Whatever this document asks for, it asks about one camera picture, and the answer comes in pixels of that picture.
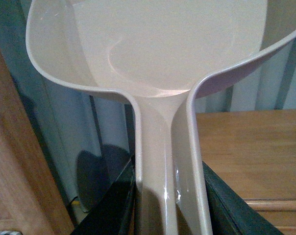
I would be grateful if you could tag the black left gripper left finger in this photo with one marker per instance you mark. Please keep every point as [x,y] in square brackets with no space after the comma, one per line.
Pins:
[114,214]

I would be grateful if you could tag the black white checkered bedsheet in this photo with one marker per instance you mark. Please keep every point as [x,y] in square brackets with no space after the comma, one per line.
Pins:
[10,232]

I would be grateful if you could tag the beige plastic dustpan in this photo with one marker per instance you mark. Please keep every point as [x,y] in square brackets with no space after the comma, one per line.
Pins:
[159,56]

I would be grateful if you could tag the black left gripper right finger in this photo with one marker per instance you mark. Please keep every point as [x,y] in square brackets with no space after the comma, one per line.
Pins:
[229,213]

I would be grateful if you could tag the wooden nightstand with drawers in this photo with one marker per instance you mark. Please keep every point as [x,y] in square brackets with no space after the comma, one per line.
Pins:
[254,152]

